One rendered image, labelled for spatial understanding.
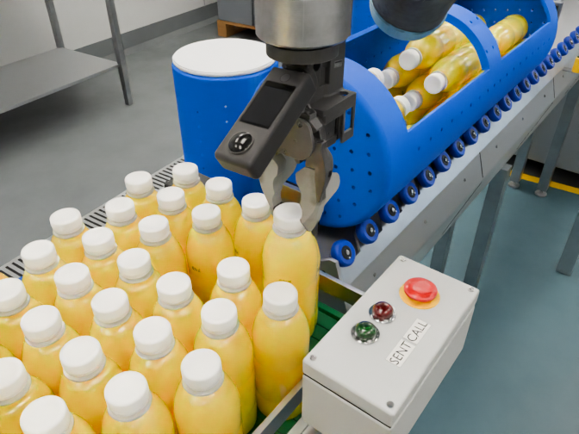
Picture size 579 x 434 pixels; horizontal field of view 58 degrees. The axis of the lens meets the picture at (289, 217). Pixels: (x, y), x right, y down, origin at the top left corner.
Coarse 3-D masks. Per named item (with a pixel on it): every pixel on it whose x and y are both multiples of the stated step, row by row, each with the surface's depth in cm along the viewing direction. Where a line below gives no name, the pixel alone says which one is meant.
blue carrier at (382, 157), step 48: (480, 0) 140; (528, 0) 133; (384, 48) 121; (480, 48) 101; (528, 48) 118; (384, 96) 78; (480, 96) 100; (336, 144) 81; (384, 144) 76; (432, 144) 88; (336, 192) 86; (384, 192) 80
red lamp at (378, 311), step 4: (376, 304) 55; (380, 304) 55; (384, 304) 55; (388, 304) 55; (372, 308) 55; (376, 308) 55; (380, 308) 54; (384, 308) 54; (388, 308) 55; (392, 308) 55; (372, 312) 55; (376, 312) 55; (380, 312) 54; (384, 312) 54; (388, 312) 54; (392, 312) 55; (376, 316) 55; (380, 316) 54; (384, 316) 54; (388, 316) 54
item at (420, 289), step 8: (408, 280) 58; (416, 280) 58; (424, 280) 58; (408, 288) 57; (416, 288) 57; (424, 288) 57; (432, 288) 57; (408, 296) 57; (416, 296) 56; (424, 296) 56; (432, 296) 56
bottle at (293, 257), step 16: (272, 240) 62; (288, 240) 61; (304, 240) 61; (272, 256) 62; (288, 256) 61; (304, 256) 61; (272, 272) 63; (288, 272) 62; (304, 272) 62; (304, 288) 64; (304, 304) 65
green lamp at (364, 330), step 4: (364, 320) 53; (360, 324) 53; (364, 324) 53; (368, 324) 53; (372, 324) 53; (356, 328) 53; (360, 328) 52; (364, 328) 52; (368, 328) 52; (372, 328) 52; (356, 332) 53; (360, 332) 52; (364, 332) 52; (368, 332) 52; (372, 332) 52; (376, 332) 53; (360, 336) 52; (364, 336) 52; (368, 336) 52; (372, 336) 52
